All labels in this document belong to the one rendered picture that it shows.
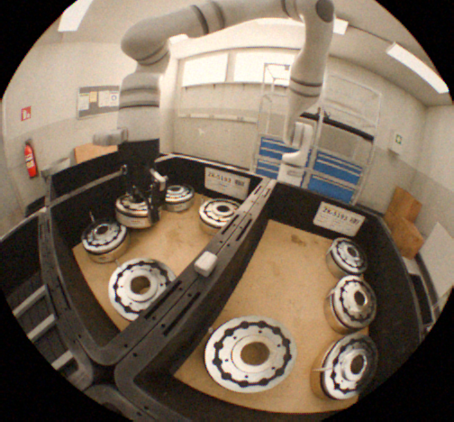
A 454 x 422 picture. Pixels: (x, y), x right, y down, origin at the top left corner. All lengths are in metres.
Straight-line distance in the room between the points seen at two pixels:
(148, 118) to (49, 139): 2.92
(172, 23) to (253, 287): 0.41
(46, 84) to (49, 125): 0.73
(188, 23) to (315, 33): 0.23
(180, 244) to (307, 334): 0.26
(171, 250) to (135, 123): 0.22
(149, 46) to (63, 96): 2.96
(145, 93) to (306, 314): 0.40
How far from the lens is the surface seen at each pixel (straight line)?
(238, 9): 0.29
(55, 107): 3.14
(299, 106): 0.44
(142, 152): 0.23
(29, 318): 0.39
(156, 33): 0.25
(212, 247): 0.15
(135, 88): 0.24
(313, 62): 0.38
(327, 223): 0.38
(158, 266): 0.23
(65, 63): 3.36
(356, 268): 0.34
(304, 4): 0.35
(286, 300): 0.25
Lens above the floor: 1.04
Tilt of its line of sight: 28 degrees down
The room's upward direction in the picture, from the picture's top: 6 degrees clockwise
